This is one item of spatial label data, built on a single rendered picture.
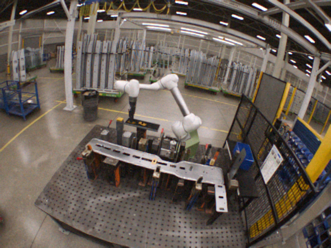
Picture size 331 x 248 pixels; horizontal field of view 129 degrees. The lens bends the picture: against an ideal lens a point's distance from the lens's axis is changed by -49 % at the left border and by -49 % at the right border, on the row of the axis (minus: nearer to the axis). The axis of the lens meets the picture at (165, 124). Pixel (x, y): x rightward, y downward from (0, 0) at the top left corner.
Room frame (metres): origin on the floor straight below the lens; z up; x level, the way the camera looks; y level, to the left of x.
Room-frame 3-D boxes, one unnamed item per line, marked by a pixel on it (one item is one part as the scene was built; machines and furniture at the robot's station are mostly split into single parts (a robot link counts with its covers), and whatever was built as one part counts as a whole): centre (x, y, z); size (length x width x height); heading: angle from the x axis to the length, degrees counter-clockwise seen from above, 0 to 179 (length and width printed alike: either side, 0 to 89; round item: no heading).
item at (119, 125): (1.41, 0.50, 0.92); 0.08 x 0.08 x 0.44; 85
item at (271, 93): (2.93, -2.15, 1.00); 1.34 x 0.14 x 2.00; 179
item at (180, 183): (0.83, -0.21, 0.84); 0.11 x 0.08 x 0.29; 175
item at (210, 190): (0.79, -0.48, 0.84); 0.11 x 0.10 x 0.28; 175
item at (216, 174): (1.02, 0.06, 1.00); 1.38 x 0.22 x 0.02; 85
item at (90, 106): (3.22, 2.00, 0.36); 0.54 x 0.50 x 0.73; 179
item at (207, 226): (0.59, -0.54, 0.84); 0.11 x 0.06 x 0.29; 175
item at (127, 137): (1.22, 0.35, 0.90); 0.13 x 0.10 x 0.41; 175
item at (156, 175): (0.85, 0.00, 0.87); 0.12 x 0.09 x 0.35; 175
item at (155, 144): (1.23, 0.06, 0.89); 0.13 x 0.11 x 0.38; 175
